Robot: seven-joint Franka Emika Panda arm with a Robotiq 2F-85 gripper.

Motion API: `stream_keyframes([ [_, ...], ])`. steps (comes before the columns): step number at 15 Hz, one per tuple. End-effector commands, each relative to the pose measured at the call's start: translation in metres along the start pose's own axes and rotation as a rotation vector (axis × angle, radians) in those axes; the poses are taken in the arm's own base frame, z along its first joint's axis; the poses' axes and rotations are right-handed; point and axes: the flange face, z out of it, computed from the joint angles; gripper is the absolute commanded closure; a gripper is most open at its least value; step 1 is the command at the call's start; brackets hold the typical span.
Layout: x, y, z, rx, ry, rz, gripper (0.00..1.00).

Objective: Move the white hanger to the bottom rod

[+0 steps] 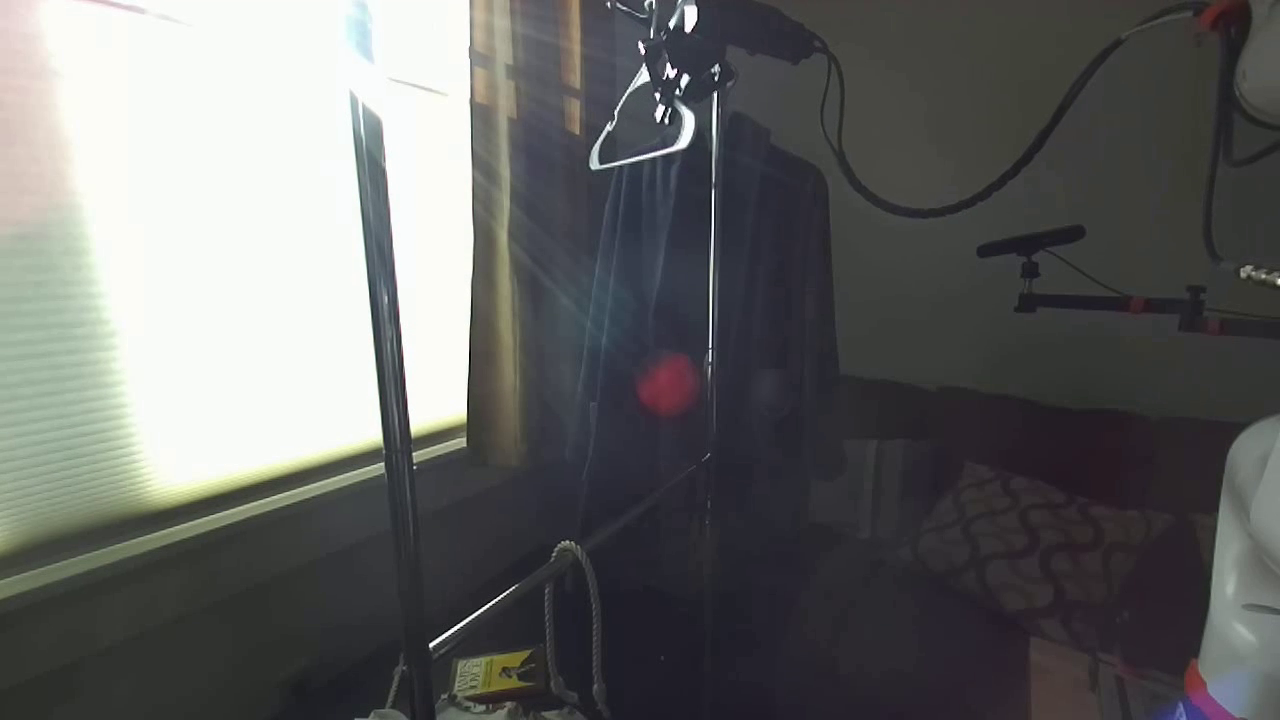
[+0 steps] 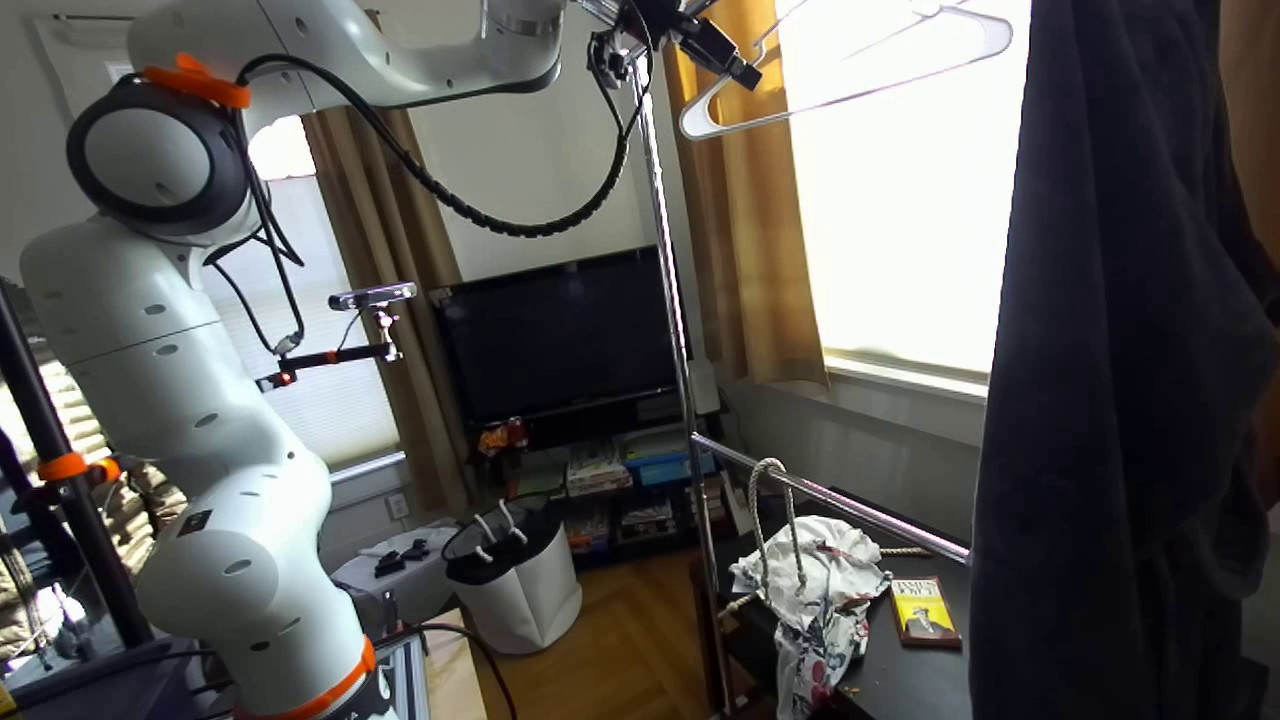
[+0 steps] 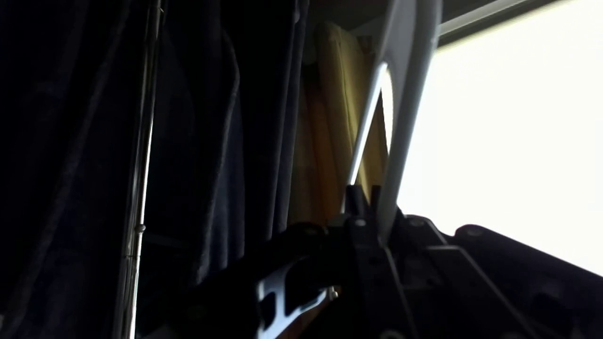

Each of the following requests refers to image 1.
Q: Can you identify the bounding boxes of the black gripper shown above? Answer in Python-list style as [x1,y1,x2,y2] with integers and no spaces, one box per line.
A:
[629,0,825,102]

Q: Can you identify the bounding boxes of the white clothes hanger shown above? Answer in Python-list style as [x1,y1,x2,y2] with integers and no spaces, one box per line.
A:
[585,58,705,178]

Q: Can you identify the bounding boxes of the metal rack rod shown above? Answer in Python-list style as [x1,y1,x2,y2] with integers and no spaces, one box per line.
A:
[425,449,720,660]

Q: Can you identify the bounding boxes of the thin metal rack pole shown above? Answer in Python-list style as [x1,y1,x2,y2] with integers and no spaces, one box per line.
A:
[700,64,729,631]

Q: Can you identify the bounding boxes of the dark hanging garment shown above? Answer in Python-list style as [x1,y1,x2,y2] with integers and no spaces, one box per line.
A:
[571,109,850,537]

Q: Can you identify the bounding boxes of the tan curtain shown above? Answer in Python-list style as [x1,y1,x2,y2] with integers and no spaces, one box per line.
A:
[467,0,588,473]

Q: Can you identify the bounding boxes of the thick black rack pole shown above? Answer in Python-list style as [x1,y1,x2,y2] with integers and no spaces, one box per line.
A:
[348,92,442,720]

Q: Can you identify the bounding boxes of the bright window blind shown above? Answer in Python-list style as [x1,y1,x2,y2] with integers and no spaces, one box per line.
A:
[0,0,476,560]

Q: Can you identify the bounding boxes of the white looped tube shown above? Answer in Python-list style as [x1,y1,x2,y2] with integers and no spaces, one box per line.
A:
[535,537,611,718]

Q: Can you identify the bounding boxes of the dark couch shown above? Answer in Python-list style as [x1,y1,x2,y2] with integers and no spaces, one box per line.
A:
[797,375,1235,673]

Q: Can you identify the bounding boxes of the patterned throw pillow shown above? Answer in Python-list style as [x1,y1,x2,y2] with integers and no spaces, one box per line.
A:
[914,462,1175,653]

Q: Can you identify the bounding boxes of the yellow box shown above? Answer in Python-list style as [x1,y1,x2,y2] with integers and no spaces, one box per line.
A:
[452,647,552,704]

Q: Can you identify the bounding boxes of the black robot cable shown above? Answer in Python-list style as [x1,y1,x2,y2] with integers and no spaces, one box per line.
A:
[807,0,1280,264]

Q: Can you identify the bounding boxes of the black bar camera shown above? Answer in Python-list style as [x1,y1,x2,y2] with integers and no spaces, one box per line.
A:
[974,219,1092,264]

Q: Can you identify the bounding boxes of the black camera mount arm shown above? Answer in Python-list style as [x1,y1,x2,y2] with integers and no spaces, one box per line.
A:
[1011,253,1280,339]

